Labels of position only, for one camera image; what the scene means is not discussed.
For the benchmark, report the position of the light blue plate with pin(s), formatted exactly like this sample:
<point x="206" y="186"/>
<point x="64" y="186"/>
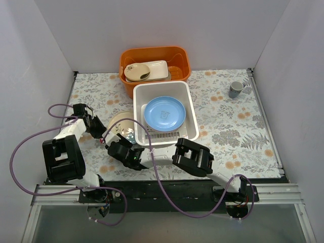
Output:
<point x="126" y="127"/>

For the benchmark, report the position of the aluminium rail frame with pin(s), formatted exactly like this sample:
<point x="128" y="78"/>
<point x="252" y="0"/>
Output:
<point x="278" y="215"/>

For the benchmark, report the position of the orange plastic bin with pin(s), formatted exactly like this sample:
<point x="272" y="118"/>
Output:
<point x="176" y="58"/>

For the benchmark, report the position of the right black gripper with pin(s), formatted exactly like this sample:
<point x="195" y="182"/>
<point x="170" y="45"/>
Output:
<point x="117" y="146"/>

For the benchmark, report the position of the grey ceramic cup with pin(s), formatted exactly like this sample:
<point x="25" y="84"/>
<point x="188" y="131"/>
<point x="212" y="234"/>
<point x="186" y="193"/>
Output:
<point x="235" y="89"/>

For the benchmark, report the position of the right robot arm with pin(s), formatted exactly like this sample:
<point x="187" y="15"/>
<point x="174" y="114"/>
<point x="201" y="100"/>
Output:
<point x="192" y="158"/>

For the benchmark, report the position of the cream round floral dish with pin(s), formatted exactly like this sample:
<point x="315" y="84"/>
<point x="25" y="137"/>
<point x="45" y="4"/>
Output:
<point x="137" y="72"/>

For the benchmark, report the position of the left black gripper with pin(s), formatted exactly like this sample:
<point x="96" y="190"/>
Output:
<point x="93" y="125"/>

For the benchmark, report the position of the white plastic bin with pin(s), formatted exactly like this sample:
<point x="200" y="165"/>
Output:
<point x="144" y="93"/>

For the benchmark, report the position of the cream rectangular tray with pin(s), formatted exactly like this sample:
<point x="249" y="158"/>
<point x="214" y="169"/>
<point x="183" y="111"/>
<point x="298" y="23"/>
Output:
<point x="158" y="70"/>

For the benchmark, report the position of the floral table mat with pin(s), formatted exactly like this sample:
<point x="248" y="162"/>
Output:
<point x="233" y="129"/>

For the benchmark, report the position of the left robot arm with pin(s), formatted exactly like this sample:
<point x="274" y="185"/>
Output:
<point x="63" y="157"/>

